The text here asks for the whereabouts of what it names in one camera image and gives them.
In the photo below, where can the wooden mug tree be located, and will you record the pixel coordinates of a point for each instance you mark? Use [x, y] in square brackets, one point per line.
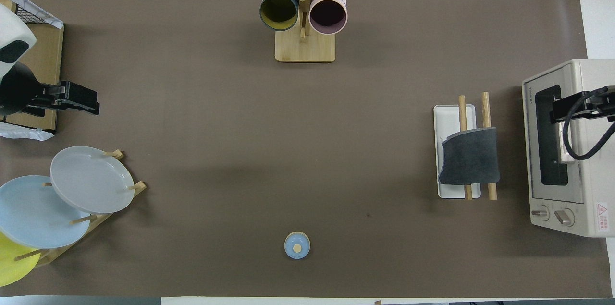
[305, 48]

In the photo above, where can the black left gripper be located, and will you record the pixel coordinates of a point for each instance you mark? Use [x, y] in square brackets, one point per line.
[72, 98]

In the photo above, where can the yellow plate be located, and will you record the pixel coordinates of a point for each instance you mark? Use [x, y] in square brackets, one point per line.
[12, 266]

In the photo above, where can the blue call bell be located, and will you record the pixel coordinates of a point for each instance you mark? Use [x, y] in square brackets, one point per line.
[297, 245]

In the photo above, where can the brown table mat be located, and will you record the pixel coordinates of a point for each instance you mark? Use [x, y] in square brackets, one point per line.
[288, 151]

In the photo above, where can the grey plate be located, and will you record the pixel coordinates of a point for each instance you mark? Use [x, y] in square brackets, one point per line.
[91, 180]

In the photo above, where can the white towel rack wooden bars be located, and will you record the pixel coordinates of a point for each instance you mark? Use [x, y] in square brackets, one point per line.
[449, 120]

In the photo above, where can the pink mug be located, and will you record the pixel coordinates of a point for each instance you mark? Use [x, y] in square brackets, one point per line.
[328, 17]

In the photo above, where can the cream toaster oven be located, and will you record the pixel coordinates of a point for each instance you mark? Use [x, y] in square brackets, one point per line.
[596, 185]

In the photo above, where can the purple and grey towel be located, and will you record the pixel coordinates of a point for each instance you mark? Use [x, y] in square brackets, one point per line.
[471, 161]

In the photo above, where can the wooden shelf box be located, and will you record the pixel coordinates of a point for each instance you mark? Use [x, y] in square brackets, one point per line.
[45, 60]

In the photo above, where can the dark teal mug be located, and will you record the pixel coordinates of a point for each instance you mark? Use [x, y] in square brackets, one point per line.
[278, 12]

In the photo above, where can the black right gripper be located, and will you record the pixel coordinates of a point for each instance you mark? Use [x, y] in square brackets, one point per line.
[591, 105]

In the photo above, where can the light blue plate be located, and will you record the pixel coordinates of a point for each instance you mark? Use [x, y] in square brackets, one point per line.
[33, 218]

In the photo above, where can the wooden plate rack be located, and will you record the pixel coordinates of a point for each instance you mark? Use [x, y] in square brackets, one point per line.
[103, 218]

